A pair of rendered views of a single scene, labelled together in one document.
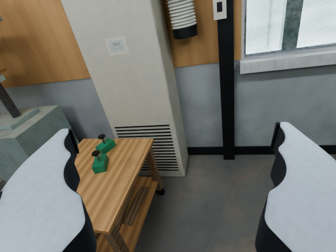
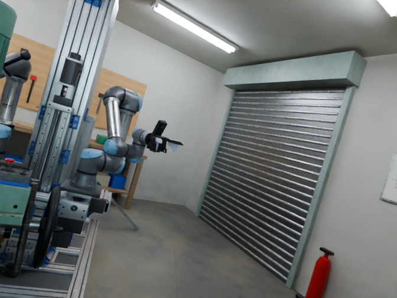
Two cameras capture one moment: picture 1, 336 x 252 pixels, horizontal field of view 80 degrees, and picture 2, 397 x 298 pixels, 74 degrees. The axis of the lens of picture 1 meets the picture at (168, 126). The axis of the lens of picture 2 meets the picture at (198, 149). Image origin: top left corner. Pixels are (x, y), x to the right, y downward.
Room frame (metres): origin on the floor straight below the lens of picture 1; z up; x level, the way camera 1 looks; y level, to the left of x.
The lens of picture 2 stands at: (1.00, -0.90, 1.27)
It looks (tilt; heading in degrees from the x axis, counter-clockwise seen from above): 1 degrees down; 130
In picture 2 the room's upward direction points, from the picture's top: 17 degrees clockwise
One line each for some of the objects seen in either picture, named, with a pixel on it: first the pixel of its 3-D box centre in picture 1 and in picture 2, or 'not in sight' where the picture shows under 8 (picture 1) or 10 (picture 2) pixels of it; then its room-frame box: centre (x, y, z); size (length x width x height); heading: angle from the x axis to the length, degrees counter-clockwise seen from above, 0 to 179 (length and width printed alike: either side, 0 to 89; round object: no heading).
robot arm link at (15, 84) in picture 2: not in sight; (9, 100); (-0.87, -0.44, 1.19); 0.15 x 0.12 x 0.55; 161
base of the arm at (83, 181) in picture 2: not in sight; (85, 178); (-0.47, -0.06, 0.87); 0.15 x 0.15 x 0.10
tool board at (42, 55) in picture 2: not in sight; (76, 90); (-2.98, 0.84, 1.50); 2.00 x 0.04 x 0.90; 72
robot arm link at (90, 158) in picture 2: not in sight; (91, 159); (-0.47, -0.06, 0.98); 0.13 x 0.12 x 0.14; 83
